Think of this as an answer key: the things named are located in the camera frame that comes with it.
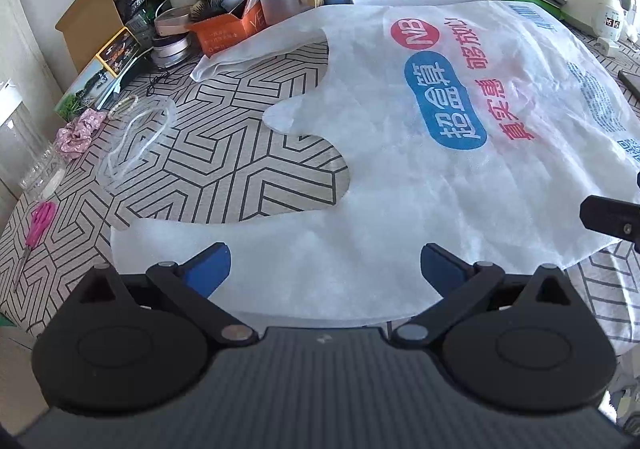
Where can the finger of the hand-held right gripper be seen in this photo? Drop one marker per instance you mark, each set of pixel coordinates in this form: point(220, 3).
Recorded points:
point(610, 221)

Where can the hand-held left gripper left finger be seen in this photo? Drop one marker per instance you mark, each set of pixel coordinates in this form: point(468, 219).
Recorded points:
point(210, 266)

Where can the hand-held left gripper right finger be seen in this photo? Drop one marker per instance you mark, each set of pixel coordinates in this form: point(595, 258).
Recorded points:
point(442, 266)

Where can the white shopping bag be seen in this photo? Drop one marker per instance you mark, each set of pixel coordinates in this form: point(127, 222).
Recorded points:
point(400, 179)

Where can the patterned tablecloth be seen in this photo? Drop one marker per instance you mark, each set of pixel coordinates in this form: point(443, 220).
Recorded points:
point(225, 164)

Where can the black slim device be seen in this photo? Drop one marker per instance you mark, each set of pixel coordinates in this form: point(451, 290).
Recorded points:
point(630, 85)

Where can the clear plastic packaging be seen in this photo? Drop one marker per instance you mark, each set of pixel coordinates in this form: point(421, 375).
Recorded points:
point(135, 144)

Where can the pink scissors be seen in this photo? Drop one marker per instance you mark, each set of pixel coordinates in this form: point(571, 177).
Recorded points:
point(42, 219)

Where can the white charger plug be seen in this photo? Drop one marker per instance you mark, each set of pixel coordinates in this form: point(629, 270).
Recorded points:
point(607, 45)

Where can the pink scrunchie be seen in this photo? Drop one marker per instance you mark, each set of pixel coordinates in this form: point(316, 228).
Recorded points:
point(80, 134)

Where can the landscape photo card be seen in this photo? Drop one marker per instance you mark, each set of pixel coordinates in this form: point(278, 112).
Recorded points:
point(87, 91)

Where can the clear glass jar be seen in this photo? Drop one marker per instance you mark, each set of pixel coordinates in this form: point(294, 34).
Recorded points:
point(30, 149)

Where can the round white tin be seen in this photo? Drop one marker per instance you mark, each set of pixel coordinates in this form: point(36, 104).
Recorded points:
point(170, 51)

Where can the orange cardboard box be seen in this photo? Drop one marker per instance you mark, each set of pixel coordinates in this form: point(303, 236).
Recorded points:
point(220, 36)

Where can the yellow framed photo card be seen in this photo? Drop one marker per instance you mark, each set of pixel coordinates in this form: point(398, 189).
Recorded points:
point(117, 51)

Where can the pink round compact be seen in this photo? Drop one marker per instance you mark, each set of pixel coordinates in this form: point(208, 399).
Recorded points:
point(172, 20)

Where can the black hairbrush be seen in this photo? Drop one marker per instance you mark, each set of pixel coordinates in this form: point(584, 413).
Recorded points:
point(205, 11)

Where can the brown cardboard piece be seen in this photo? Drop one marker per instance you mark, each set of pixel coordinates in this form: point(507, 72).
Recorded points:
point(90, 19)

